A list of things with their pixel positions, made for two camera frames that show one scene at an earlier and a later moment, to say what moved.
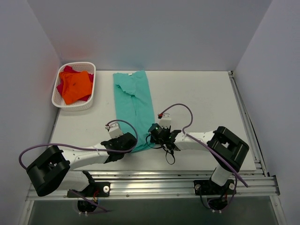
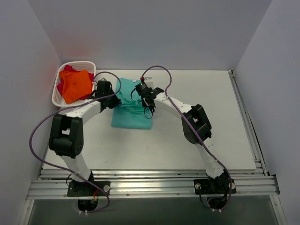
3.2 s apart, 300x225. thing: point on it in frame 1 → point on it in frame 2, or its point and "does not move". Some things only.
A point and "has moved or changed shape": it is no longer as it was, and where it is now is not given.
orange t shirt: x=75 y=85 does not move
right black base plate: x=202 y=187 does not move
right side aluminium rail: x=257 y=153 does not move
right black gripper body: x=153 y=129 → x=148 y=101
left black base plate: x=95 y=189 does not move
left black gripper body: x=129 y=140 → x=113 y=101
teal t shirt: x=134 y=104 has moved or changed shape
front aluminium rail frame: x=250 y=186 does not move
